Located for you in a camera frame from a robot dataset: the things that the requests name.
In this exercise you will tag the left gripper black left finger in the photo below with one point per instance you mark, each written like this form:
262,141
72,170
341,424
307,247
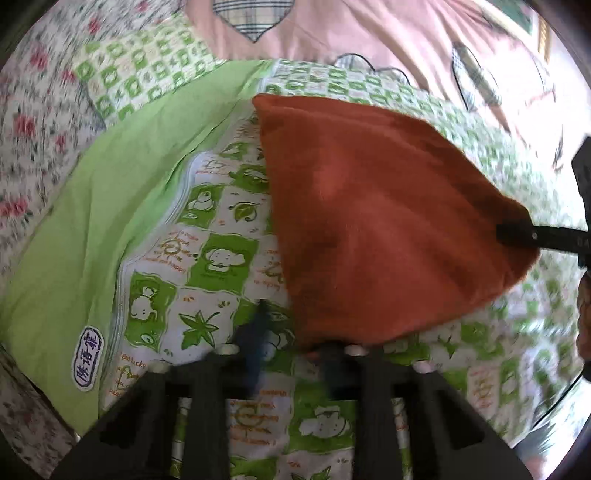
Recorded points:
134,438

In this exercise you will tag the gold framed wall picture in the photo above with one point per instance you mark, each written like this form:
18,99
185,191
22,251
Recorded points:
529,20

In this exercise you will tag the green patterned quilt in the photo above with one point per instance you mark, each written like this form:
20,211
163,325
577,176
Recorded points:
161,244

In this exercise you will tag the floral bed sheet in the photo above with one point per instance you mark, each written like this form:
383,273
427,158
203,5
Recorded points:
47,121

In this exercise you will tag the person's right hand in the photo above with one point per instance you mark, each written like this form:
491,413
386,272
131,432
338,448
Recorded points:
583,341

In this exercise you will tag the green patterned pillow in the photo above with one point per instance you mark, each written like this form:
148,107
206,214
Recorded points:
123,74

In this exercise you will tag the pink heart duvet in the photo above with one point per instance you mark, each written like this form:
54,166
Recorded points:
466,52

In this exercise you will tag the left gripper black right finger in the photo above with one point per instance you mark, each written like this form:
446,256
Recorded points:
448,438

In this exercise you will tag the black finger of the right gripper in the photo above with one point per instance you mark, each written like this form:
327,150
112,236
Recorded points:
544,237

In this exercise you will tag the rust orange knit sweater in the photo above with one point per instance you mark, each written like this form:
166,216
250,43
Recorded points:
385,228

